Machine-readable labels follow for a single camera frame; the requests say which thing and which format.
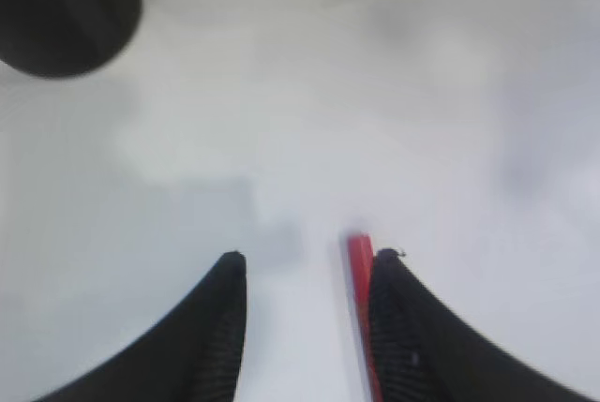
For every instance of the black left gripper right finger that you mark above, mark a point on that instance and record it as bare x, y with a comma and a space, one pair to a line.
422, 351

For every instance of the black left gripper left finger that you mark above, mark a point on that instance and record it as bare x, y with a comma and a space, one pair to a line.
193, 354

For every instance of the red marker pen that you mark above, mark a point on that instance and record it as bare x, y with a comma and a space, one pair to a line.
361, 256

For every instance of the black mesh pen holder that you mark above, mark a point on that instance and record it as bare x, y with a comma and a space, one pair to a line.
65, 38

